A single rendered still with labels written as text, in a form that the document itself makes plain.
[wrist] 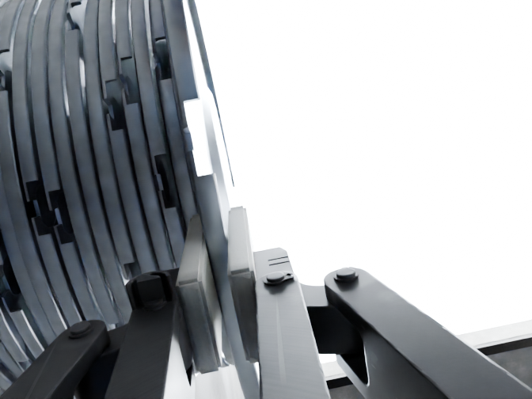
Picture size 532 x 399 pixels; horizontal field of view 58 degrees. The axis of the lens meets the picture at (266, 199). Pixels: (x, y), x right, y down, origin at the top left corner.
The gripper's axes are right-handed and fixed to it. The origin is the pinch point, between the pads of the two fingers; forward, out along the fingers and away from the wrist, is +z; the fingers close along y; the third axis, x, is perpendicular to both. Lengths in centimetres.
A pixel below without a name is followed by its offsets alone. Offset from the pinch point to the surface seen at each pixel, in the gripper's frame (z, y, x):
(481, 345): 321, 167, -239
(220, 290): -0.4, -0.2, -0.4
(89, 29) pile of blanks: 11.2, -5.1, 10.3
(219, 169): 8.3, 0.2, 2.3
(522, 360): 319, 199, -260
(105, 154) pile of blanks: 7.3, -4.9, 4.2
